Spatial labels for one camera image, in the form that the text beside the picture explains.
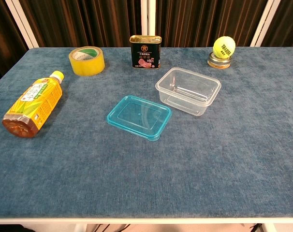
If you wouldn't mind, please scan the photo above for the blue plastic container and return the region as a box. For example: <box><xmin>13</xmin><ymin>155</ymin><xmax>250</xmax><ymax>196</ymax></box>
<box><xmin>106</xmin><ymin>95</ymin><xmax>173</xmax><ymax>142</ymax></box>

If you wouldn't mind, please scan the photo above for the clear plastic food container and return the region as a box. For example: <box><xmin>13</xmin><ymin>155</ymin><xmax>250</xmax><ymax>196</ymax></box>
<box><xmin>155</xmin><ymin>67</ymin><xmax>221</xmax><ymax>117</ymax></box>

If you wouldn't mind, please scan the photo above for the blue table cloth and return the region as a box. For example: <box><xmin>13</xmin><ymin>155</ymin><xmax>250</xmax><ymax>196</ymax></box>
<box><xmin>0</xmin><ymin>47</ymin><xmax>293</xmax><ymax>218</ymax></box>

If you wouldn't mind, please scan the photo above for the black luncheon meat can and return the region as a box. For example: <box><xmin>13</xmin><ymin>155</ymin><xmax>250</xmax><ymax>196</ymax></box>
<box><xmin>129</xmin><ymin>35</ymin><xmax>162</xmax><ymax>70</ymax></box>

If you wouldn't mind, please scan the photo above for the yellow packing tape roll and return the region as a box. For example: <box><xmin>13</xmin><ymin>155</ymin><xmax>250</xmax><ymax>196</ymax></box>
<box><xmin>68</xmin><ymin>46</ymin><xmax>105</xmax><ymax>77</ymax></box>

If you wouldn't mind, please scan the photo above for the small round tin can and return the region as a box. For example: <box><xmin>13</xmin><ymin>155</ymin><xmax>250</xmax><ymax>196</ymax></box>
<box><xmin>207</xmin><ymin>52</ymin><xmax>233</xmax><ymax>70</ymax></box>

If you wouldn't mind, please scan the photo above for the yellow tennis ball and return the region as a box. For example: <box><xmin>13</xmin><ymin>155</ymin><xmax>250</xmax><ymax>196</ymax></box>
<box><xmin>213</xmin><ymin>36</ymin><xmax>236</xmax><ymax>58</ymax></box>

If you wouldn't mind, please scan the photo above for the dark brown curtain panel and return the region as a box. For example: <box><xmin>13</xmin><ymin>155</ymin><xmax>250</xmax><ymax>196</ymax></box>
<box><xmin>155</xmin><ymin>0</ymin><xmax>268</xmax><ymax>48</ymax></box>
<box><xmin>0</xmin><ymin>0</ymin><xmax>29</xmax><ymax>87</ymax></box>
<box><xmin>261</xmin><ymin>0</ymin><xmax>293</xmax><ymax>48</ymax></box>
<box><xmin>17</xmin><ymin>0</ymin><xmax>142</xmax><ymax>48</ymax></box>

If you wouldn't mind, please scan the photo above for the yellow green tea bottle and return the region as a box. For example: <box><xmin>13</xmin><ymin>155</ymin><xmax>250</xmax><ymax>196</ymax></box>
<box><xmin>1</xmin><ymin>70</ymin><xmax>65</xmax><ymax>139</ymax></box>

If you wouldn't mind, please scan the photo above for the white upright post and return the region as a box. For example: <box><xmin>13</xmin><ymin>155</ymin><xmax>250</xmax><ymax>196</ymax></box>
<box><xmin>140</xmin><ymin>0</ymin><xmax>157</xmax><ymax>48</ymax></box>

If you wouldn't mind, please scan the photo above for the white slanted post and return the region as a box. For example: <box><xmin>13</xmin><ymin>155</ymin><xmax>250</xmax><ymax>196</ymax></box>
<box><xmin>249</xmin><ymin>0</ymin><xmax>280</xmax><ymax>47</ymax></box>
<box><xmin>5</xmin><ymin>0</ymin><xmax>40</xmax><ymax>48</ymax></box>

